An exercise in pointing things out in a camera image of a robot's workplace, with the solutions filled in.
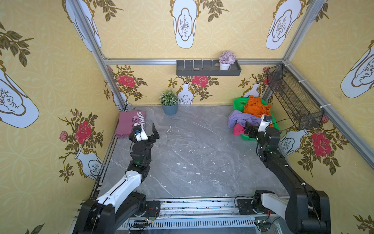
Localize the green plastic basket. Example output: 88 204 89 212
233 97 279 141

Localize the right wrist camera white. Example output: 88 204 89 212
258 115 273 132

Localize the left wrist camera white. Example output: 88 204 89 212
134 128 149 142

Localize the orange t-shirt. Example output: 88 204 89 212
243 96 271 118

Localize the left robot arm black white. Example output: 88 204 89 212
73 124 160 234

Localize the magenta t-shirt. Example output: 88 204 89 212
233 123 244 136

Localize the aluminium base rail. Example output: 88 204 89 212
70 196 293 234

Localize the green plant blue pot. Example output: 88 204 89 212
160 89 178 116

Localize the purple flower white pot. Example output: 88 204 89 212
219 51 236 71

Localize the grey wall shelf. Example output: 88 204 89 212
176 59 242 77

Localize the black wire mesh basket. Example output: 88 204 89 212
265 64 324 130

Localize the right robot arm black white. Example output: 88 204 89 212
244 122 331 234

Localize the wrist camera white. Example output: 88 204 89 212
258 115 273 132
134 128 149 142

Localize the purple t-shirt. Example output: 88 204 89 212
228 110 261 128

